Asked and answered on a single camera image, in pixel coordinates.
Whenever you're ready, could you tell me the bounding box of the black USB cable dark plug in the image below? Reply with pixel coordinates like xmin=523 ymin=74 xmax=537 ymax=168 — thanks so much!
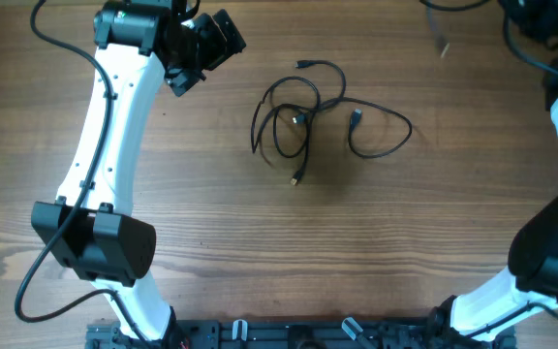
xmin=250 ymin=76 xmax=322 ymax=187

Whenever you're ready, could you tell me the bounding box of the black USB cable white plug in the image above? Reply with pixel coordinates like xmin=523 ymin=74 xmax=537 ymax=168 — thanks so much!
xmin=293 ymin=60 xmax=413 ymax=160

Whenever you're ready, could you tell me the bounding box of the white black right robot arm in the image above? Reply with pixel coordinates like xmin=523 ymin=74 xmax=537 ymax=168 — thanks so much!
xmin=391 ymin=1 xmax=558 ymax=348

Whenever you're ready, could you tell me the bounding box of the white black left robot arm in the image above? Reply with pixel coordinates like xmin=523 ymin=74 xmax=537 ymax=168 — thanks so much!
xmin=31 ymin=1 xmax=245 ymax=348

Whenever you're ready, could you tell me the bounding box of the black left camera cable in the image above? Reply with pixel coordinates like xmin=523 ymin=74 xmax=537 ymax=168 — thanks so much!
xmin=14 ymin=0 xmax=173 ymax=349

